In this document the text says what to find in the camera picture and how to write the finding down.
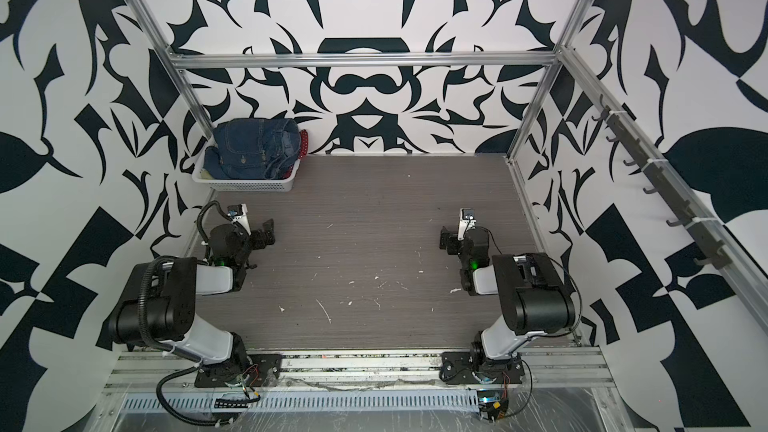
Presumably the aluminium front rail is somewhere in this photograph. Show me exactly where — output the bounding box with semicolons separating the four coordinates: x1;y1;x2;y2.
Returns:
104;347;615;392

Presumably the black corrugated cable left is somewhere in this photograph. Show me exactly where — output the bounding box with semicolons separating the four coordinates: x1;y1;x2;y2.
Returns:
155;365;262;427

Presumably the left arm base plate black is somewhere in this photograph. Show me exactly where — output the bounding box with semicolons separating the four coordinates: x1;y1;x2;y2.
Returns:
194;353;283;388

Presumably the red polka dot skirt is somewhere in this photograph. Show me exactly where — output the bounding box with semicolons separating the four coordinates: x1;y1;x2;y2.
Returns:
298;130;309;160

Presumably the white slotted cable duct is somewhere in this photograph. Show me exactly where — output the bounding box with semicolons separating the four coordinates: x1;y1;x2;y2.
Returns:
119;391;481;414

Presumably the grey wall hook rail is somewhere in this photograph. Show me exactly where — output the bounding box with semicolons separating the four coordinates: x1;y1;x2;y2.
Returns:
594;94;733;270

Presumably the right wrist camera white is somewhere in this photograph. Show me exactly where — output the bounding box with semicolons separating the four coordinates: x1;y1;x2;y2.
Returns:
457;208;476;241

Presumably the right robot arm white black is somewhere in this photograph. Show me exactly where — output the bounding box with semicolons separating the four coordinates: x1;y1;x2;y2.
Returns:
439;227;577;370

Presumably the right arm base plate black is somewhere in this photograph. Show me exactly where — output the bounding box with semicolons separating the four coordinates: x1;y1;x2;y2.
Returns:
438;351;526;385

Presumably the aluminium frame crossbar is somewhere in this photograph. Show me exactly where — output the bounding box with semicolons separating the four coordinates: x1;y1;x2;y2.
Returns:
170;51;556;70

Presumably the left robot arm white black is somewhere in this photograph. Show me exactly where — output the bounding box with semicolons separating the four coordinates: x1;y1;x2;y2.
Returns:
107;200;276;370

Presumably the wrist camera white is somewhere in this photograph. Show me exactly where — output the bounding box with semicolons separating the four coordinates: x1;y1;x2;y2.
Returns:
227;204;251;235
457;208;476;241

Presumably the white plastic basket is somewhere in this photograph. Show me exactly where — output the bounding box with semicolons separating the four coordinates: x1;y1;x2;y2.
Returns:
192;139;301;193

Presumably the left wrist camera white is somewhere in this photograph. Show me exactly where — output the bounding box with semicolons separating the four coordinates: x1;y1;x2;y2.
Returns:
227;204;251;235

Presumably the small circuit board right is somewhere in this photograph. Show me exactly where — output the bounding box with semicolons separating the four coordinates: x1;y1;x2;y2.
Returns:
477;389;509;422

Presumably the blue denim skirt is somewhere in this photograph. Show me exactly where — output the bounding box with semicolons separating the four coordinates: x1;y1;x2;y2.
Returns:
204;118;301;180

